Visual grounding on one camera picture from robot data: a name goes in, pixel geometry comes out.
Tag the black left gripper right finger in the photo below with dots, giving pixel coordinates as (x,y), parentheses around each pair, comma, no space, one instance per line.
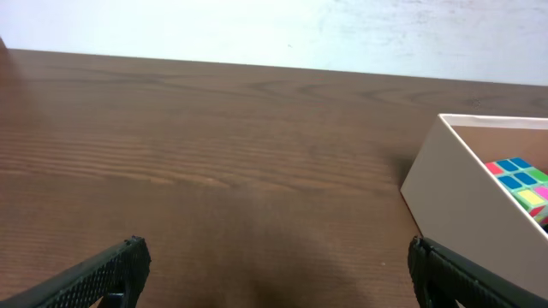
(442,278)

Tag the white cardboard box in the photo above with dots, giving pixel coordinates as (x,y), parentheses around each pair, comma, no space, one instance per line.
(457,202)

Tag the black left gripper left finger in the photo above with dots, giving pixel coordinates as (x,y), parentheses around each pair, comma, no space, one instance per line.
(113,278)

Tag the colourful puzzle cube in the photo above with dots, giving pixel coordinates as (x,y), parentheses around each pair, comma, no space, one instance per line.
(527,185)

